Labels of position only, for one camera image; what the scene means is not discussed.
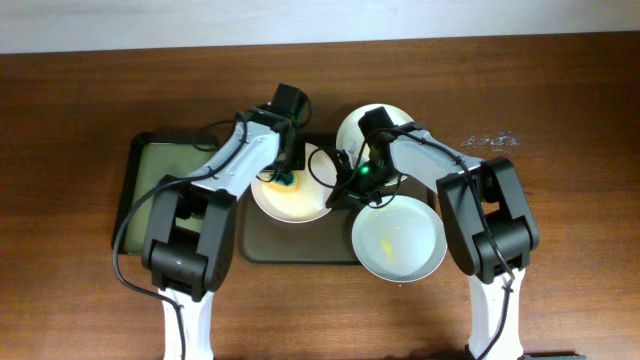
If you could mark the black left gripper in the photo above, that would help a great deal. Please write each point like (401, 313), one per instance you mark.
(299, 159)

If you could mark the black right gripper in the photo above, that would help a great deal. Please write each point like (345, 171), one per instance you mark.
(346, 195)

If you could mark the green and yellow sponge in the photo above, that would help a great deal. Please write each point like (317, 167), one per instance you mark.
(285, 182)

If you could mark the white plate yellow stain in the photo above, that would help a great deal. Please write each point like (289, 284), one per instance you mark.
(401, 242)
(350, 137)

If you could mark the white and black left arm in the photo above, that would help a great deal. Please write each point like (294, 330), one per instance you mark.
(189, 239)

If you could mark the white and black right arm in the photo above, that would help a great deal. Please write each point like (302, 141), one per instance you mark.
(488, 224)

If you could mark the large dark serving tray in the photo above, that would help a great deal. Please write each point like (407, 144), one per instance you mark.
(265, 240)

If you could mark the small black tray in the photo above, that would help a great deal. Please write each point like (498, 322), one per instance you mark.
(151, 157)

